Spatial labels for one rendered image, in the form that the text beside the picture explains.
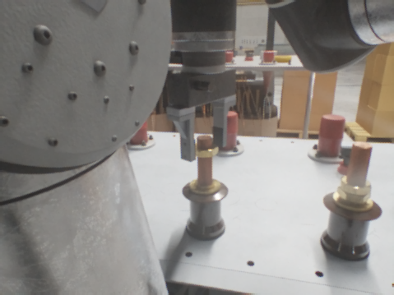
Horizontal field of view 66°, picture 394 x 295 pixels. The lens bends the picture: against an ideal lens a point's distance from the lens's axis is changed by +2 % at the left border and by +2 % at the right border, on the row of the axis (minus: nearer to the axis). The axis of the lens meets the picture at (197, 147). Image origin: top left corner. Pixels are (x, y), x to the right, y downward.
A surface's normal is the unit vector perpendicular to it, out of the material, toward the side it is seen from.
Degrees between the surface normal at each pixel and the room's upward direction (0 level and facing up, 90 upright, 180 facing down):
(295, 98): 90
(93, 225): 86
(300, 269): 0
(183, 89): 90
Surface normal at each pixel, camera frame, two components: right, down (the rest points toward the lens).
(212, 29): 0.21, 0.35
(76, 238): 0.59, 0.25
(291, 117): -0.23, 0.36
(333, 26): -0.68, 0.66
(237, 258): -0.02, -0.93
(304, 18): -0.40, 0.78
